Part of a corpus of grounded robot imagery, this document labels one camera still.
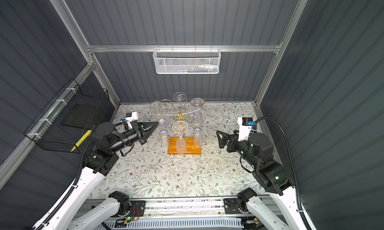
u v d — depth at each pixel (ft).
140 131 1.80
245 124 1.70
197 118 2.22
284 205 1.29
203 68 2.99
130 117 2.05
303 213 1.26
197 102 2.45
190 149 2.99
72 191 1.40
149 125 2.06
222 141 1.81
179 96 2.53
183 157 2.99
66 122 2.36
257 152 1.44
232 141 1.75
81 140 2.23
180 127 2.14
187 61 3.87
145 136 1.92
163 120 2.11
